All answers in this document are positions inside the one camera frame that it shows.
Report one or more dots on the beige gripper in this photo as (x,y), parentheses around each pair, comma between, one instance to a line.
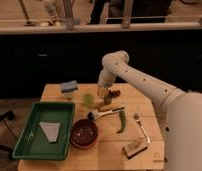
(102,91)

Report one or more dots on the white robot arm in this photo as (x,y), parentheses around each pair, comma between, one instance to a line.
(183,142)

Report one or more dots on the green plastic tray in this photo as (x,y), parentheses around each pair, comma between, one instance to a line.
(33,144)

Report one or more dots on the dark brown small object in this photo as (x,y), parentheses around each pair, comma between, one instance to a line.
(114,93)

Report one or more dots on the green plastic cup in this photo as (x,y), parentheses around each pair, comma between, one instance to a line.
(88,100)

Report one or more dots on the yellow banana piece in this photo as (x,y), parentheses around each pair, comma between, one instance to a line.
(108,107)

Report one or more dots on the small pale cup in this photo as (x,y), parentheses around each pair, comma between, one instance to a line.
(69,95)

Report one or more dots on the green chili pepper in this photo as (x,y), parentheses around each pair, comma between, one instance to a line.
(123,121)

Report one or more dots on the blue sponge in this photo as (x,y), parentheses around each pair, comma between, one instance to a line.
(68,86)

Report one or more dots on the silver fork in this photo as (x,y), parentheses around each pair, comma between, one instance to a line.
(138,121)

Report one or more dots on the dark red bowl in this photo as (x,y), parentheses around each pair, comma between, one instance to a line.
(84,134)

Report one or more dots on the grey folded cloth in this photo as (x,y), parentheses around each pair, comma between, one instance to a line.
(50,130)

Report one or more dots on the wooden block eraser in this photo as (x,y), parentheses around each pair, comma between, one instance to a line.
(135,147)

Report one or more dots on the black stand legs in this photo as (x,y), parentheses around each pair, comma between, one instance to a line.
(6,133)

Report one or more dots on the white handled brush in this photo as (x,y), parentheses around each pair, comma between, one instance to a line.
(95,114)

